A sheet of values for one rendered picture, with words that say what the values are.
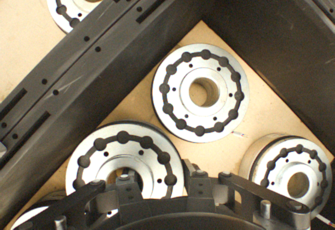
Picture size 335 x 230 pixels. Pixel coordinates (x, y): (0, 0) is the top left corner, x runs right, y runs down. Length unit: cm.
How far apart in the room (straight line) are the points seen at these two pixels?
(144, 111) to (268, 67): 15
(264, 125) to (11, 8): 34
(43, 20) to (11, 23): 4
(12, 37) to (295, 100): 35
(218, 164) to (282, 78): 12
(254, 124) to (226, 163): 6
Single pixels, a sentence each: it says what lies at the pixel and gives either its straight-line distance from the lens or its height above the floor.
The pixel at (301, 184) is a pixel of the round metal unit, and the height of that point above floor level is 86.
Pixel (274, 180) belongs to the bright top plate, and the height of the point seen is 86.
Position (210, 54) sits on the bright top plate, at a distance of 18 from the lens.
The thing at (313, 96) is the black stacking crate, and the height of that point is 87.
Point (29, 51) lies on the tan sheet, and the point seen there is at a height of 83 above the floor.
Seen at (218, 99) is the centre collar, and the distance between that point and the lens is 17.
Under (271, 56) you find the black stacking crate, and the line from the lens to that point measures 20.
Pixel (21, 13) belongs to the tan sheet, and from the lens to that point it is 27.
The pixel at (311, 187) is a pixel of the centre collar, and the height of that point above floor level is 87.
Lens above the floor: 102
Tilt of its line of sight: 85 degrees down
